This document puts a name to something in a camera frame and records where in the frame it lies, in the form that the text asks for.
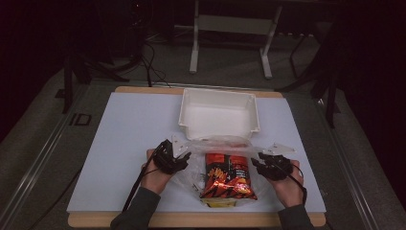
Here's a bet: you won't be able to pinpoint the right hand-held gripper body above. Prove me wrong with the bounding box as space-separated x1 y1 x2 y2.
259 142 296 181

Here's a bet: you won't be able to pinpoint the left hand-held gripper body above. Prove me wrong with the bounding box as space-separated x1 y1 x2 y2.
152 133 190 175

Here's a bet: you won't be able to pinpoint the clear plastic bag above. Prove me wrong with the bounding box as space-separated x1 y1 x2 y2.
171 134 273 209

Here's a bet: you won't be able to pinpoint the red black chips packet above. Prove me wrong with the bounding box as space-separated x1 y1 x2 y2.
199 152 259 201

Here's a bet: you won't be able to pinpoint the white plastic bin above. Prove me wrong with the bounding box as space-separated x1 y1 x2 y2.
177 87 261 142

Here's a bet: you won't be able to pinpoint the person's left hand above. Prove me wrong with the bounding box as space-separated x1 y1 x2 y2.
140 149 175 196

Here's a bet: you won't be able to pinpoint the person's right hand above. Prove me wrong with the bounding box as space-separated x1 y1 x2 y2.
271 160 305 209

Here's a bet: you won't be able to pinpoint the white table mat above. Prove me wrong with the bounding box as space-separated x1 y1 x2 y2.
66 91 327 214

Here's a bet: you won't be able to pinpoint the yellow snack packet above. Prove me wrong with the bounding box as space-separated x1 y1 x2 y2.
200 196 239 209

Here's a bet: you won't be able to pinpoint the wooden table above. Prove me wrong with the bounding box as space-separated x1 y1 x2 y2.
67 85 327 228

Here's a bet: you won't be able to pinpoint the black metal stand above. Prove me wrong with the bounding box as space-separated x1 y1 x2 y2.
61 52 130 115
276 18 342 129

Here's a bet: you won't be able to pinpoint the right hand-held gripper black cable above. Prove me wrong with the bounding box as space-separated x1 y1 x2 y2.
271 159 308 206

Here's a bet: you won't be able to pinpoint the metal floor rail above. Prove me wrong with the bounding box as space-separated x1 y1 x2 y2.
315 98 381 230
0 92 84 230

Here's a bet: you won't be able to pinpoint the black floor cables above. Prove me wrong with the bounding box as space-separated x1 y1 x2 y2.
139 39 172 88

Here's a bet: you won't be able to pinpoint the white metal desk frame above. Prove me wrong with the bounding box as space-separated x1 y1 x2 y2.
173 0 283 81

